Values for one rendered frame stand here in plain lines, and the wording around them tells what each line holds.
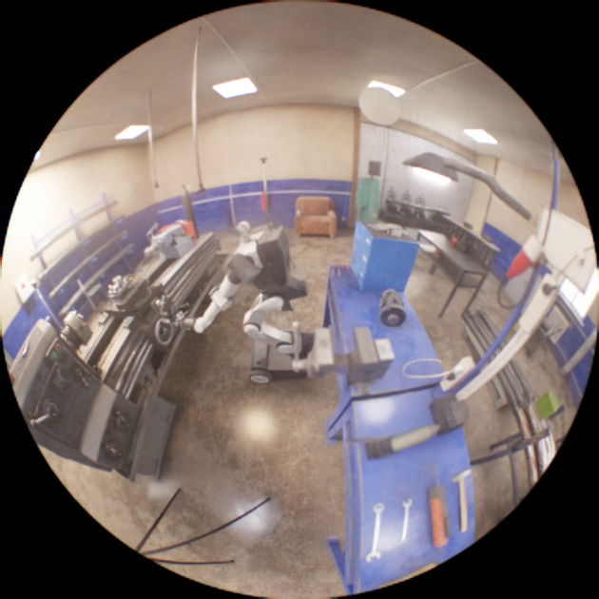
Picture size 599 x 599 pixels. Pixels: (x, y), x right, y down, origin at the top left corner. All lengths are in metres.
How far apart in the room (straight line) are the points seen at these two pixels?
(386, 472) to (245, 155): 5.39
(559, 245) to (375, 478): 0.96
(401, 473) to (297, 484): 0.95
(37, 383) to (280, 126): 5.34
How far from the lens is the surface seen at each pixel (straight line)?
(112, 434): 1.47
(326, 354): 0.63
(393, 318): 1.03
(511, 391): 2.74
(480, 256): 3.20
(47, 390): 1.33
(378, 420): 0.83
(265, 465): 1.64
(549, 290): 0.68
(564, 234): 0.76
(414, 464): 0.87
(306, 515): 1.69
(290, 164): 4.90
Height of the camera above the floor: 1.61
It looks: 40 degrees down
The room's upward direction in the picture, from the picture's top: 1 degrees counter-clockwise
